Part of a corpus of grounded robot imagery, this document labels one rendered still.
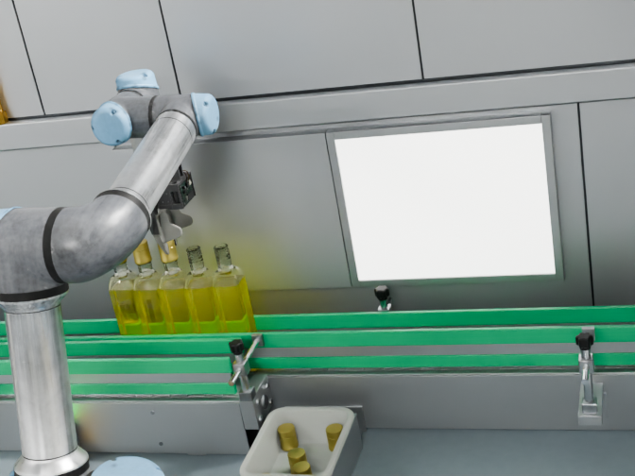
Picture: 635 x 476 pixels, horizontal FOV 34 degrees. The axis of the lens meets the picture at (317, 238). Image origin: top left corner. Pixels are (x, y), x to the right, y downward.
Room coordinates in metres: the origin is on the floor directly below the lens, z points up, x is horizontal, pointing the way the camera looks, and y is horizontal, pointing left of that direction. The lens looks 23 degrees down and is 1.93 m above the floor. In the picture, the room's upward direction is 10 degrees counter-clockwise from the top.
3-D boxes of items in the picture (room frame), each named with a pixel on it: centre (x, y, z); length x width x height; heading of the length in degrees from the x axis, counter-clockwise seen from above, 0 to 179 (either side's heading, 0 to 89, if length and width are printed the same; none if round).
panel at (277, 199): (2.00, -0.04, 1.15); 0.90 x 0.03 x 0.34; 71
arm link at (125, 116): (1.87, 0.30, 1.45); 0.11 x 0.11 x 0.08; 72
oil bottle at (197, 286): (1.95, 0.25, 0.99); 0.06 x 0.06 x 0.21; 70
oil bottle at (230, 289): (1.94, 0.19, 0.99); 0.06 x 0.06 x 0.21; 70
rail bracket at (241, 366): (1.80, 0.18, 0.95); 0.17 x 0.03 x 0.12; 161
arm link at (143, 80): (1.96, 0.28, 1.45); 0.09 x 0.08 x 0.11; 162
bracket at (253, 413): (1.81, 0.18, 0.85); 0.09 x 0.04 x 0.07; 161
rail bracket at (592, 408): (1.59, -0.42, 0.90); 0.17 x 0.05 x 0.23; 161
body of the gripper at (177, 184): (1.96, 0.27, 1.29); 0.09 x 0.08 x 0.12; 71
